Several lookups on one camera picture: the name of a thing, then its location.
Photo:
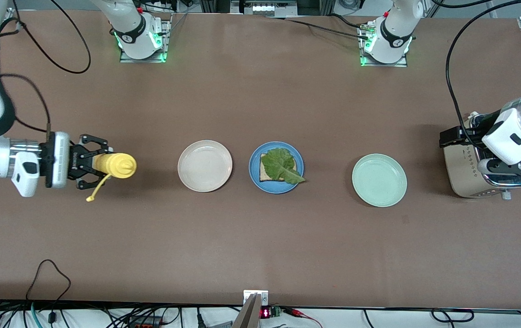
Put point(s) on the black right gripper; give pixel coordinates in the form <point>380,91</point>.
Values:
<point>74,161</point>

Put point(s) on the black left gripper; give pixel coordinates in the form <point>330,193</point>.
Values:
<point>452,136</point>

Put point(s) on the yellow mustard squeeze bottle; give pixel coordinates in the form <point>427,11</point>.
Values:
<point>114,165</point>

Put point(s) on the toasted bread slice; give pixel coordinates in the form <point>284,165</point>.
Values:
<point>265,171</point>

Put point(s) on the green lettuce leaf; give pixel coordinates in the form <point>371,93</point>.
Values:
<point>281,164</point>

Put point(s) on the light green plate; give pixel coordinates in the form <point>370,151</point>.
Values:
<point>379,180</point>

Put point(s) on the beige plate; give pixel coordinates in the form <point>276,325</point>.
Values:
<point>205,166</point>

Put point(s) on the blue plate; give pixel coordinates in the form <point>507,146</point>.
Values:
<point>254,177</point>

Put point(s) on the beige chrome toaster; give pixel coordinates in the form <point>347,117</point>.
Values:
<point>458,177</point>

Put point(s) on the white lit device box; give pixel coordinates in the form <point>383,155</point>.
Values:
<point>265,8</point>

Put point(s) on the red LED display module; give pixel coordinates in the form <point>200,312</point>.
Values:
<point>266,313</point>

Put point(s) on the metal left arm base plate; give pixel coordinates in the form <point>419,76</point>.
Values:
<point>383,64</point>

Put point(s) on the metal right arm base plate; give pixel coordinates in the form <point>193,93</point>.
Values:
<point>144,60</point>

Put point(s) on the small metal table bracket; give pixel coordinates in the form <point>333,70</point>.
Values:
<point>263,297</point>

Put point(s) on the grey aluminium profile post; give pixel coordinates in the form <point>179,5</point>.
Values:
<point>249,316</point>

